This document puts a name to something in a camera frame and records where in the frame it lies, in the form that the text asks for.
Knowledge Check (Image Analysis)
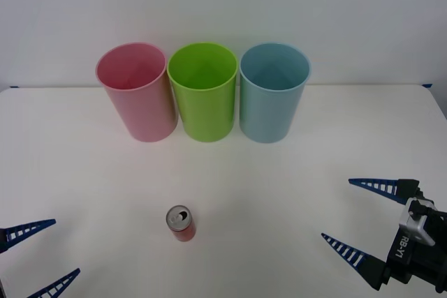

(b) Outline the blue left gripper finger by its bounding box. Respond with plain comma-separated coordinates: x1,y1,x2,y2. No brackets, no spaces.
26,268,81,298
0,218,57,255

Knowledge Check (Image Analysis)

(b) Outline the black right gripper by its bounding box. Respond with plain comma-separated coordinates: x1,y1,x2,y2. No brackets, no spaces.
321,178,447,294

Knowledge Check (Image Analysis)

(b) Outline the red drink can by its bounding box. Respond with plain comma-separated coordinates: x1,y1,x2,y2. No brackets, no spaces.
165,204,196,243

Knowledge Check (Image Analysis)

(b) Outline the pale blue plastic waste bin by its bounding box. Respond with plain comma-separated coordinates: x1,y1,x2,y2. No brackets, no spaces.
238,42,312,144

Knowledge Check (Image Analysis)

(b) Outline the pink plastic waste bin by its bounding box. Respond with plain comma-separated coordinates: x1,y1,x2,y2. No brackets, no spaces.
95,41,179,143

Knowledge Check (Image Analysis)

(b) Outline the green plastic waste bin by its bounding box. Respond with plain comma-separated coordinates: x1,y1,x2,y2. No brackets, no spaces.
166,42,239,143

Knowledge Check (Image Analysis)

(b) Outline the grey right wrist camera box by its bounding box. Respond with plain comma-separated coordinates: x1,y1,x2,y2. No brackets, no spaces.
397,197,437,247

